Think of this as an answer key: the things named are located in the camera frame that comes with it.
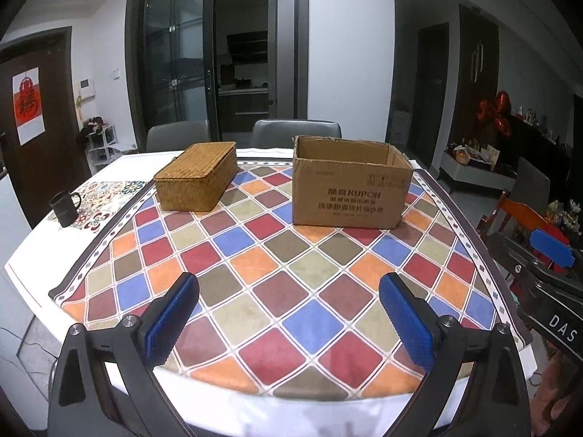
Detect floral patterned placemat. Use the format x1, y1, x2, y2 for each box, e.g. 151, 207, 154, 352
46, 181, 146, 234

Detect right hand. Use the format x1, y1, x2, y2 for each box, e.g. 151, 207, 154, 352
530, 339, 582, 436

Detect white small shelf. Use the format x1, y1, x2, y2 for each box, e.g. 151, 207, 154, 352
80, 117, 137, 174

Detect red fu door poster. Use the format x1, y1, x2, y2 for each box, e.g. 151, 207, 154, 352
12, 67, 46, 146

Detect woven wicker basket box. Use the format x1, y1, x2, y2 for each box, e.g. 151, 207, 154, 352
153, 141, 239, 212

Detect white wall intercom panel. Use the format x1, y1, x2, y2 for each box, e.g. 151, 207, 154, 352
78, 78, 96, 101

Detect grey chair left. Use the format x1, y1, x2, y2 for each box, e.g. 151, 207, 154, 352
146, 119, 211, 153

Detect orange wooden chair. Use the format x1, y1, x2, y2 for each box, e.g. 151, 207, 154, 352
476, 190, 571, 273

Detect glass sliding door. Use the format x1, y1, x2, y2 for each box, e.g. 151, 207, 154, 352
142, 0, 208, 130

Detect grey chair right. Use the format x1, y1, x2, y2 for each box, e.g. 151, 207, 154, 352
251, 119, 342, 149

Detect colourful checkered table mat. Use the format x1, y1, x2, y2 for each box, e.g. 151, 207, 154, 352
50, 161, 536, 401

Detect black mug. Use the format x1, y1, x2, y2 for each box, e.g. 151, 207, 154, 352
50, 190, 82, 228

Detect brown cardboard box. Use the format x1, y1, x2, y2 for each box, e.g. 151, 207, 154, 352
291, 135, 413, 230

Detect white low cabinet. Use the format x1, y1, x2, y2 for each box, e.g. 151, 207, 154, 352
440, 153, 515, 192

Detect grey side chair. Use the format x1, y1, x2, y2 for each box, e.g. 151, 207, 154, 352
510, 158, 551, 216

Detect red heart balloons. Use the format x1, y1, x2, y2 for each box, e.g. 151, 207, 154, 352
476, 91, 512, 136

